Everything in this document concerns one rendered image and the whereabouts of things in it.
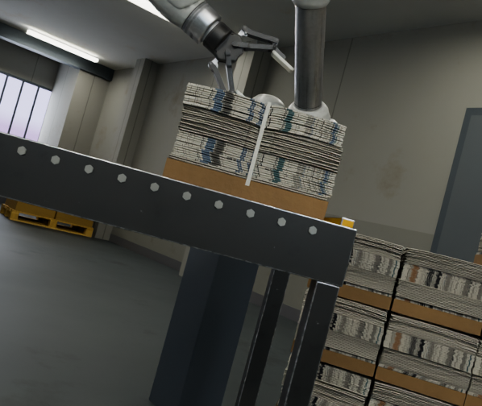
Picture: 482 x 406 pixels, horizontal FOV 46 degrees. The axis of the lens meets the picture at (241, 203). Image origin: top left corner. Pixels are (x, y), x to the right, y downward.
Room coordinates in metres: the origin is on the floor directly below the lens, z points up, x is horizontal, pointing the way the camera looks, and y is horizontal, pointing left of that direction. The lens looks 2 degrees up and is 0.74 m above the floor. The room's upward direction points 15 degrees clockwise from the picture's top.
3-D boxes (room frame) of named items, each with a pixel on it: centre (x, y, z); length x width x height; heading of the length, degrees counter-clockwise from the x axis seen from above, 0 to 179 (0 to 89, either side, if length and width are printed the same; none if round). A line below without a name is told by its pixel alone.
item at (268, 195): (1.40, -0.11, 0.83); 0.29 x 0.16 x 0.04; 2
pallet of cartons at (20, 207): (8.68, 2.82, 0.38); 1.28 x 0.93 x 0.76; 128
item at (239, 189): (1.39, 0.00, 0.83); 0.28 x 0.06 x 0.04; 2
